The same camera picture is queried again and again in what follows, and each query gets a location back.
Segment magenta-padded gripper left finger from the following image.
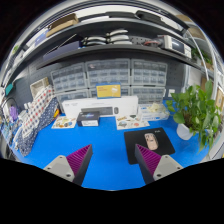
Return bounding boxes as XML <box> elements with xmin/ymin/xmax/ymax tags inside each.
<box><xmin>43</xmin><ymin>143</ymin><xmax>94</xmax><ymax>187</ymax></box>

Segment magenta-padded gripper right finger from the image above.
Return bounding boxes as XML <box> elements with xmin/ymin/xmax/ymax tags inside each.
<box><xmin>134</xmin><ymin>143</ymin><xmax>184</xmax><ymax>185</ymax></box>

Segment pink transparent computer mouse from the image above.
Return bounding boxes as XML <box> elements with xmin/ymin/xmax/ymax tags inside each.
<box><xmin>143</xmin><ymin>132</ymin><xmax>160</xmax><ymax>151</ymax></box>

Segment black mouse pad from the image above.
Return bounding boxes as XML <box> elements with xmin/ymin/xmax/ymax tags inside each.
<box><xmin>123</xmin><ymin>126</ymin><xmax>176</xmax><ymax>165</ymax></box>

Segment navy white-dotted cloth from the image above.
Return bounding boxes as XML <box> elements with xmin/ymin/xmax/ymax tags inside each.
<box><xmin>16</xmin><ymin>96</ymin><xmax>61</xmax><ymax>157</ymax></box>

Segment white blue glove box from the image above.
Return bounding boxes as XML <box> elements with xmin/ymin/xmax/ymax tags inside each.
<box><xmin>137</xmin><ymin>103</ymin><xmax>170</xmax><ymax>122</ymax></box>

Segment small black box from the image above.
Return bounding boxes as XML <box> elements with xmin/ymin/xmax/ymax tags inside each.
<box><xmin>76</xmin><ymin>110</ymin><xmax>101</xmax><ymax>127</ymax></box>

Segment cream rubber gloves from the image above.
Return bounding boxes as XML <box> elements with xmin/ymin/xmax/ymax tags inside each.
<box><xmin>147</xmin><ymin>103</ymin><xmax>163</xmax><ymax>114</ymax></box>

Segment white red-blue dotted cloth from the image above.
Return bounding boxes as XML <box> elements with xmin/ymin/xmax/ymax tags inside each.
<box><xmin>21</xmin><ymin>84</ymin><xmax>56</xmax><ymax>138</ymax></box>

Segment white keyboard packaging box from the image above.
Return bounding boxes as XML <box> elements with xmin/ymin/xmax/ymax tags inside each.
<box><xmin>61</xmin><ymin>95</ymin><xmax>139</xmax><ymax>120</ymax></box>

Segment green potted plant white pot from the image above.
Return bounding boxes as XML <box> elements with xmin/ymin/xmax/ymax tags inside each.
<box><xmin>165</xmin><ymin>79</ymin><xmax>223</xmax><ymax>153</ymax></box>

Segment cluttered side workbench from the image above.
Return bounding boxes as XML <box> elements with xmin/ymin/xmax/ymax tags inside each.
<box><xmin>0</xmin><ymin>96</ymin><xmax>21</xmax><ymax>158</ymax></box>

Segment purple soft object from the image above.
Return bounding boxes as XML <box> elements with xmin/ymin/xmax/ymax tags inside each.
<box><xmin>9</xmin><ymin>105</ymin><xmax>19</xmax><ymax>122</ymax></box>

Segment grey small-parts drawer cabinet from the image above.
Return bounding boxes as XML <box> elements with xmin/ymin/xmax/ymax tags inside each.
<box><xmin>54</xmin><ymin>89</ymin><xmax>90</xmax><ymax>105</ymax></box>
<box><xmin>50</xmin><ymin>63</ymin><xmax>88</xmax><ymax>93</ymax></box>
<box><xmin>88</xmin><ymin>85</ymin><xmax>131</xmax><ymax>98</ymax></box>
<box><xmin>130</xmin><ymin>85</ymin><xmax>166</xmax><ymax>105</ymax></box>
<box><xmin>85</xmin><ymin>59</ymin><xmax>131</xmax><ymax>88</ymax></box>
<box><xmin>130</xmin><ymin>59</ymin><xmax>168</xmax><ymax>88</ymax></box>

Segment beige plastic crate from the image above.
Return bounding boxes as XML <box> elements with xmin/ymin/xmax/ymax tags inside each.
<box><xmin>29</xmin><ymin>77</ymin><xmax>50</xmax><ymax>99</ymax></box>

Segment yellow card box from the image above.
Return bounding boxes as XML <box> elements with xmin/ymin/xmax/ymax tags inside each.
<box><xmin>95</xmin><ymin>82</ymin><xmax>122</xmax><ymax>100</ymax></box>

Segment teal plastic bin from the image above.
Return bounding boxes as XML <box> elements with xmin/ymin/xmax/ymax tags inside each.
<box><xmin>4</xmin><ymin>82</ymin><xmax>15</xmax><ymax>97</ymax></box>

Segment dark wall shelf unit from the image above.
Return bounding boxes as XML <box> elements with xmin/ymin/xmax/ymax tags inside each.
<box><xmin>6</xmin><ymin>9</ymin><xmax>221</xmax><ymax>73</ymax></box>

